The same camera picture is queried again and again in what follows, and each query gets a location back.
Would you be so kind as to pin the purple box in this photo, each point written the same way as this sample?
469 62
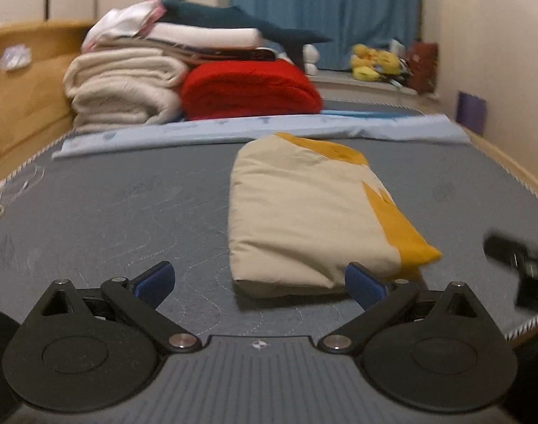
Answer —
471 112

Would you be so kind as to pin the wooden bed side rail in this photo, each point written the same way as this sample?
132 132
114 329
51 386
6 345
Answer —
516 165

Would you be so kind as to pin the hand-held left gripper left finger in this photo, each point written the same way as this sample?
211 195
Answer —
156 280

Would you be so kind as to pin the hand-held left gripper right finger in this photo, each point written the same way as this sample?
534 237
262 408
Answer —
364 282

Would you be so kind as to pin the white tissue pack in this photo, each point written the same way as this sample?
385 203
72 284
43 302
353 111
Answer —
11 57

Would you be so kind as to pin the dark red bag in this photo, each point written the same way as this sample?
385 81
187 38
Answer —
422 66

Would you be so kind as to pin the yellow plush toy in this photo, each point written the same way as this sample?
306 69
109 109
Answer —
364 64
389 62

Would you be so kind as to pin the cream folded quilt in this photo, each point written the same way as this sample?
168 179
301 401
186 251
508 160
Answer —
119 88

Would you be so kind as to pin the white folded pillow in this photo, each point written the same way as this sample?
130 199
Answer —
207 35

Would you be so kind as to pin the red folded blanket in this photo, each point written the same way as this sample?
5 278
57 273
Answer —
251 92

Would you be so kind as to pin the dark teal shark plush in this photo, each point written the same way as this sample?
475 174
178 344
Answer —
233 17

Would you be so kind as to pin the wooden headboard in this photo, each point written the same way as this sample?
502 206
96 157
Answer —
26 106

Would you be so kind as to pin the blue curtain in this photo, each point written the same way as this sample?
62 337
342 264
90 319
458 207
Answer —
339 9

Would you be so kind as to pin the beige and yellow hooded jacket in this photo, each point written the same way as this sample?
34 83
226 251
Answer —
304 212

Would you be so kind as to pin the grey quilted mattress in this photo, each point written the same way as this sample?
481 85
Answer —
119 212

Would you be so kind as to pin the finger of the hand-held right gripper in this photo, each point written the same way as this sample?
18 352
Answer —
500 248

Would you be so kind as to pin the white plush toy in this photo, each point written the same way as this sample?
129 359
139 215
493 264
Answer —
311 57

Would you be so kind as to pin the white window sill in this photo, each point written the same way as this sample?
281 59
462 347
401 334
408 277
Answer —
339 80

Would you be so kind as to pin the white and pink cloth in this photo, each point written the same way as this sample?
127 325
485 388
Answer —
119 22

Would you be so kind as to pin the light blue folded sheet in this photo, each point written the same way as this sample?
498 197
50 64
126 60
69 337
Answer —
207 134

